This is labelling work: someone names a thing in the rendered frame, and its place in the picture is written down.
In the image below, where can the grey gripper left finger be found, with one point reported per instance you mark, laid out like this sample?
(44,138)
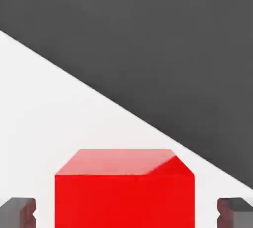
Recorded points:
(17,212)

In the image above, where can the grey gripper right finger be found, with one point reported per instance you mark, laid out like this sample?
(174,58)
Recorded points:
(235,212)

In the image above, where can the small red cube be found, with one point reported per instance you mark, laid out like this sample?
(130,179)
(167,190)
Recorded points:
(124,196)

